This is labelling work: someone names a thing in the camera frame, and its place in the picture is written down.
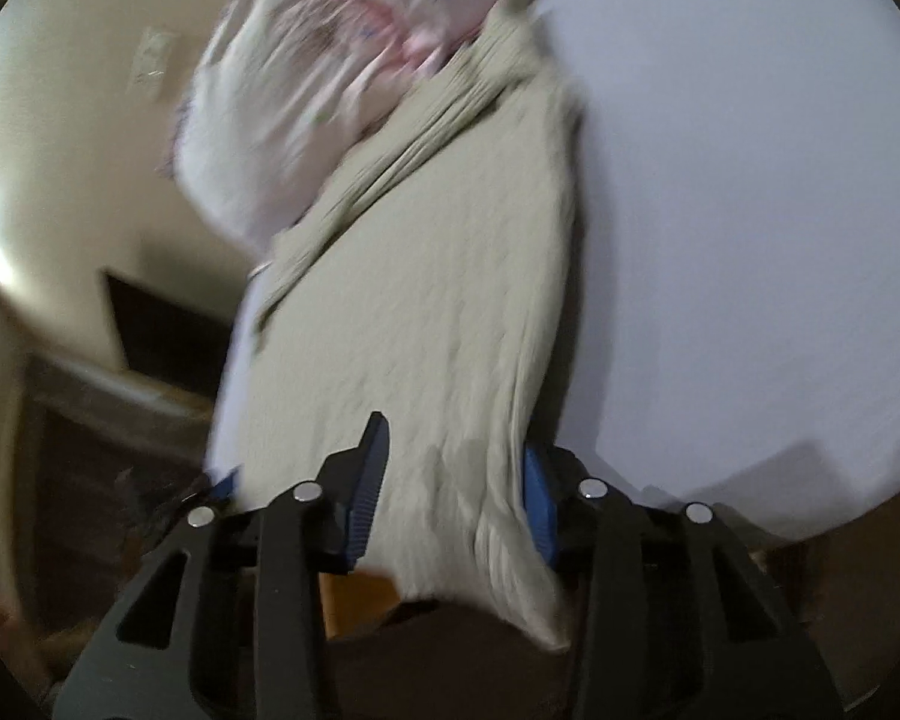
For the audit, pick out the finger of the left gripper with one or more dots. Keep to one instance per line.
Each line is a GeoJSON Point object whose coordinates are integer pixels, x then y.
{"type": "Point", "coordinates": [224, 488]}

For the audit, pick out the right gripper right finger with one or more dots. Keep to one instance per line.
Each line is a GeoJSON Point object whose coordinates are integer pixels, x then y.
{"type": "Point", "coordinates": [672, 616]}

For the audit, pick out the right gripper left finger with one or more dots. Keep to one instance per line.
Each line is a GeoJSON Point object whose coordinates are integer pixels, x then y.
{"type": "Point", "coordinates": [226, 616]}

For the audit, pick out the beige cable-knit sweater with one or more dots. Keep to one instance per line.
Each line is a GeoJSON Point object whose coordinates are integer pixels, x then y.
{"type": "Point", "coordinates": [426, 284]}

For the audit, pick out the lavender bed sheet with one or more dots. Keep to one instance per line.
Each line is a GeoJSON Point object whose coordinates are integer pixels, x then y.
{"type": "Point", "coordinates": [732, 332]}

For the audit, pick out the left pink floral pillow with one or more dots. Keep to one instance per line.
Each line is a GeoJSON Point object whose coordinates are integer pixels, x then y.
{"type": "Point", "coordinates": [284, 89]}

